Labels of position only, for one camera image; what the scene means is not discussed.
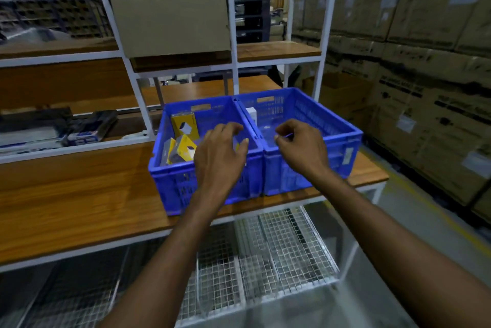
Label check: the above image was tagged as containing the person's left hand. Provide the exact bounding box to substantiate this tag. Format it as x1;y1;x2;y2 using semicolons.
193;121;251;202

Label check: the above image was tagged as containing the person's right hand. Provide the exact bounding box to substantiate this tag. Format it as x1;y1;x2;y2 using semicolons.
273;118;332;182

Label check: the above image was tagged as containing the group of yellow charger boxes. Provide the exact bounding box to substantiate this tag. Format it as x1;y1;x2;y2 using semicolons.
159;133;199;167

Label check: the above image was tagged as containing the blue plastic crate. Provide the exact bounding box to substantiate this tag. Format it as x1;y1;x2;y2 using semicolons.
234;87;364;197
148;95;265;217

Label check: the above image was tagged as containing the yellow sample box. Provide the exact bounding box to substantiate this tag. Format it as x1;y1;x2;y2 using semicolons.
170;111;201;141

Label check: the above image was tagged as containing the person's left forearm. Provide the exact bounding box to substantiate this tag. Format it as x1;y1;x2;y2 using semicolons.
96;185;231;328

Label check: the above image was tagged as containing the dark metal storage rack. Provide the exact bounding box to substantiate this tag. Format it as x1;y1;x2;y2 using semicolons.
233;0;274;45

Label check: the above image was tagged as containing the open brown cardboard box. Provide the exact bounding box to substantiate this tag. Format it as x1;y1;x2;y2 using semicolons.
302;70;373;119

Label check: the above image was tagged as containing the blue white packet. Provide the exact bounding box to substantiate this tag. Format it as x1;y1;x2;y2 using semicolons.
67;110;119;147

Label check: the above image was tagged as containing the flat brown cardboard box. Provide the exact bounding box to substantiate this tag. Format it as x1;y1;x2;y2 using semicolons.
108;0;232;59

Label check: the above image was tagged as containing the white metal shelving rack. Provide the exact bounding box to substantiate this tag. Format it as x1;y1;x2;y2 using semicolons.
0;0;390;328

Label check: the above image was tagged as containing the stack of large cardboard cartons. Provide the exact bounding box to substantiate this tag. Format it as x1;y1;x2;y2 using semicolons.
291;0;491;223

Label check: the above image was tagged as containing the white plastic packet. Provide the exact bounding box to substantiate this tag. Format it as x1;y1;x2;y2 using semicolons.
0;126;70;156

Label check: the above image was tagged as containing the brown pigeonhole shelving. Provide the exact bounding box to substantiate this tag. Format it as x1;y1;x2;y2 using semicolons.
0;0;115;40

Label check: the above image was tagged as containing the clear plastic sheet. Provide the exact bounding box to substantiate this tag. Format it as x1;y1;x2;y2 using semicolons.
0;28;72;43

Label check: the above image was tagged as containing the white wire mesh shelf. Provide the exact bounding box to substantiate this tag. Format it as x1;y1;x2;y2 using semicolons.
0;205;342;328

